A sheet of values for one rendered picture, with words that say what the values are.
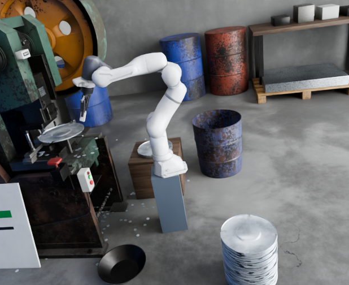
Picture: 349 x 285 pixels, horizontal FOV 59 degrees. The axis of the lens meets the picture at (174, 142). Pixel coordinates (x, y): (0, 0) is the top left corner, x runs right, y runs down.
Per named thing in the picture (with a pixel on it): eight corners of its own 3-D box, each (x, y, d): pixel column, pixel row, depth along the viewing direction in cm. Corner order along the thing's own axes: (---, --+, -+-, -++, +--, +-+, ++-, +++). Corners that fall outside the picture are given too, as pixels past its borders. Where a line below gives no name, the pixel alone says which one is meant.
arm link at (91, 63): (109, 86, 181) (113, 81, 190) (114, 64, 175) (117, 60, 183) (79, 77, 179) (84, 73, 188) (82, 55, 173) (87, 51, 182)
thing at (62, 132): (90, 121, 213) (90, 121, 213) (73, 141, 187) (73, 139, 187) (52, 125, 218) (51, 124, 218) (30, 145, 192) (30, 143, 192)
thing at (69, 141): (95, 143, 212) (90, 125, 206) (88, 153, 199) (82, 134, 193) (62, 146, 216) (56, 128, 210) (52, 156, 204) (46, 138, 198)
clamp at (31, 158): (46, 150, 200) (40, 135, 196) (32, 163, 185) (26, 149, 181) (37, 151, 201) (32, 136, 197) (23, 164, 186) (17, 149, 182)
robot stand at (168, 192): (185, 212, 233) (177, 161, 213) (188, 229, 217) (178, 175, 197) (161, 216, 233) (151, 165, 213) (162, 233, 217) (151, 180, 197)
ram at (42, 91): (62, 112, 204) (47, 68, 191) (51, 121, 191) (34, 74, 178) (38, 115, 208) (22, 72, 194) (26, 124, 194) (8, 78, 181)
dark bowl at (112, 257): (152, 251, 203) (150, 244, 200) (142, 292, 177) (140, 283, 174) (109, 252, 209) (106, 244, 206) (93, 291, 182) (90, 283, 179)
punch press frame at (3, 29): (112, 190, 247) (60, 8, 188) (93, 228, 209) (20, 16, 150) (23, 195, 261) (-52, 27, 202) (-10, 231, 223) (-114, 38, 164)
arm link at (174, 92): (180, 102, 190) (196, 77, 185) (179, 108, 175) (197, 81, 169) (153, 84, 188) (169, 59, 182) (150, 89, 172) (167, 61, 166)
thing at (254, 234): (223, 214, 180) (223, 212, 180) (276, 216, 172) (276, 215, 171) (217, 251, 156) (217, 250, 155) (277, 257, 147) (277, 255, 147)
